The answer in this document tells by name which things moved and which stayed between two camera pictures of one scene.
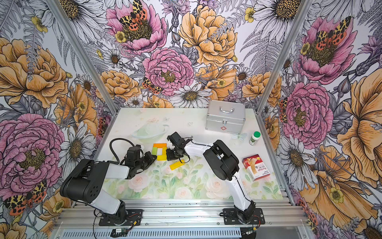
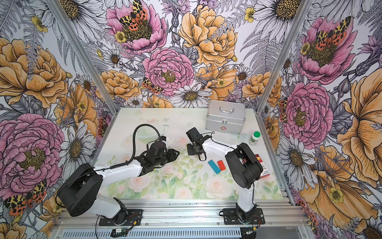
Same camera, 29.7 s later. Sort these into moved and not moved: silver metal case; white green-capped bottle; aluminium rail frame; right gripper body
Moved: right gripper body
Not moved: silver metal case; white green-capped bottle; aluminium rail frame
